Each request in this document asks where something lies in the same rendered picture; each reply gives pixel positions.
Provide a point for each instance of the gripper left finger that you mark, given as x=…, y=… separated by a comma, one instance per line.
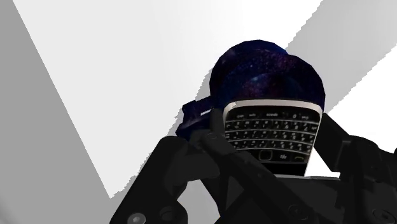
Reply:
x=173, y=173

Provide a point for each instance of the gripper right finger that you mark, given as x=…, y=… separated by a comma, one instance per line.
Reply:
x=363, y=167

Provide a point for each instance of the black keypad phone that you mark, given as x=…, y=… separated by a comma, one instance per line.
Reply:
x=273, y=136

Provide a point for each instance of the dark blue starry mug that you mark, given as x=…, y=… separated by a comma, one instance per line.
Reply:
x=263, y=74

